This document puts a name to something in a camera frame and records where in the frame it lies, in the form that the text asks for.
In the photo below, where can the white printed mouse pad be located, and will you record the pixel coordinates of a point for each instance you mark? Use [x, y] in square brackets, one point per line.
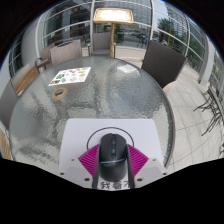
[76, 133]

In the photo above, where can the black computer mouse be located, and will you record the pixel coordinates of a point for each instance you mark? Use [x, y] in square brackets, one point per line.
[113, 156]

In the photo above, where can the dark metal frame chair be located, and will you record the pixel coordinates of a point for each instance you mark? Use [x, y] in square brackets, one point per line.
[216, 110]

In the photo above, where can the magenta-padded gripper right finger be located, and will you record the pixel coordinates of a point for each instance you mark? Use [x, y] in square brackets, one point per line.
[143, 168]

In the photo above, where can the grey wicker armchair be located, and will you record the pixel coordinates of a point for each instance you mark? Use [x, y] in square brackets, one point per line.
[45, 53]
[100, 41]

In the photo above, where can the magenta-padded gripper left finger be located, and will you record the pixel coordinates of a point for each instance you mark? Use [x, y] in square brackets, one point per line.
[83, 166]

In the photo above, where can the colourful printed menu card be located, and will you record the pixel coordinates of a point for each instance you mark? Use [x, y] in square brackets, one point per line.
[70, 76]

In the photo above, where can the wooden slatted bench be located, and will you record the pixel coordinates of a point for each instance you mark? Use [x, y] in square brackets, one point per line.
[25, 78]
[4, 146]

